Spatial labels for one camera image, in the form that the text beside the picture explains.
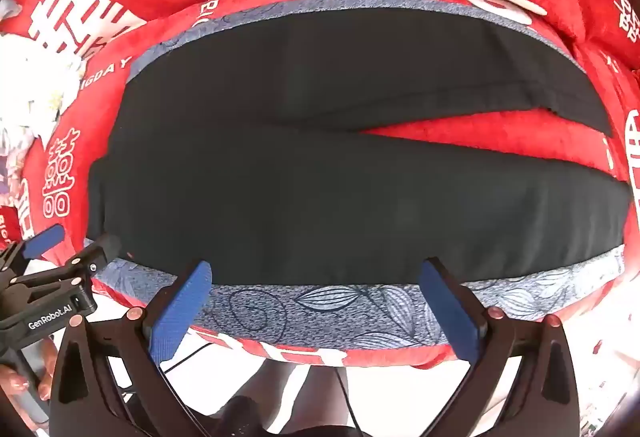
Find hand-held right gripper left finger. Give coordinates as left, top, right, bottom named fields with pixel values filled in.
left=49, top=259, right=214, bottom=437

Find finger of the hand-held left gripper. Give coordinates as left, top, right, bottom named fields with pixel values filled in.
left=12, top=233, right=124, bottom=299
left=0, top=223, right=67, bottom=280

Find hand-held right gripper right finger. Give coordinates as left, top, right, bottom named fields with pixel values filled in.
left=419, top=257, right=582, bottom=437

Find black pants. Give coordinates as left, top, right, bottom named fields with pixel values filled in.
left=86, top=10, right=632, bottom=285

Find person's left hand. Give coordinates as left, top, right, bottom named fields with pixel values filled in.
left=0, top=336, right=55, bottom=404

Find purple patterned cloth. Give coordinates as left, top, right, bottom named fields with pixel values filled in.
left=0, top=127, right=32, bottom=210

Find grey leaf-patterned cloth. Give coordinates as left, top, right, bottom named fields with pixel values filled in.
left=85, top=0, right=629, bottom=354

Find person's leg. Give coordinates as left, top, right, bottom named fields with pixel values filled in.
left=220, top=358, right=351, bottom=437

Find white floral cloth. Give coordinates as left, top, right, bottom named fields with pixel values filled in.
left=0, top=33, right=87, bottom=153

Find black cable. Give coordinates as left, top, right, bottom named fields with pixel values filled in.
left=164, top=342, right=362, bottom=434

